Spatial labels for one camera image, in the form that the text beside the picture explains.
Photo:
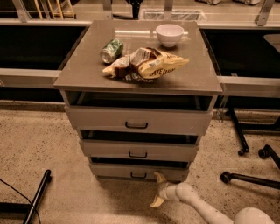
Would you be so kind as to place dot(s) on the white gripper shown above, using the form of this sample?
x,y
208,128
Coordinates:
x,y
164,191

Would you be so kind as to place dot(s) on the grey bottom drawer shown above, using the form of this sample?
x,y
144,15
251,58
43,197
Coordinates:
x,y
137,169

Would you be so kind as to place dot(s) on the grey drawer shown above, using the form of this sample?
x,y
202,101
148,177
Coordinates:
x,y
132,145
146,113
137,169

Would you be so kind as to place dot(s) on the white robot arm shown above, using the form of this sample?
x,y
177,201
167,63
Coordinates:
x,y
184,193

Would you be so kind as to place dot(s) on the grey middle drawer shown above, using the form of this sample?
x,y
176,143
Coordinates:
x,y
132,145

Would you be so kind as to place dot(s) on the grey drawer cabinet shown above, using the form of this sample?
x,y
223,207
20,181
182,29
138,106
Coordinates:
x,y
83,72

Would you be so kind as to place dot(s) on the grey top drawer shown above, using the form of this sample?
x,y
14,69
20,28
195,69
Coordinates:
x,y
146,113

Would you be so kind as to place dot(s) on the black caster leg lower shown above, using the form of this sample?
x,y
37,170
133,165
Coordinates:
x,y
226,177

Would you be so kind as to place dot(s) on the black caster leg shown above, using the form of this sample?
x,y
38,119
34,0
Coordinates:
x,y
226,177
268,152

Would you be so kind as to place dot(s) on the black upright stand leg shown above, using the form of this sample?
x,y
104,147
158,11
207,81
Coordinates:
x,y
244,146

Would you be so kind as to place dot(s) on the black caster leg upper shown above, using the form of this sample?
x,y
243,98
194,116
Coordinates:
x,y
268,152

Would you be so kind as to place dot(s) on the grey metal railing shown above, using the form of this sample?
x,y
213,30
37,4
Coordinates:
x,y
226,15

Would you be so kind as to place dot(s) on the yellow chip bag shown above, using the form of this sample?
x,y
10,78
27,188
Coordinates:
x,y
144,64

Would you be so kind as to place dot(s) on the green soda can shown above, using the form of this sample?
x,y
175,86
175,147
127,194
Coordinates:
x,y
111,51

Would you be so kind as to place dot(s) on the black left floor leg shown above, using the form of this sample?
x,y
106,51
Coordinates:
x,y
25,211

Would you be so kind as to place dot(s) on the white bowl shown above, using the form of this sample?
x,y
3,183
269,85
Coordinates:
x,y
169,34

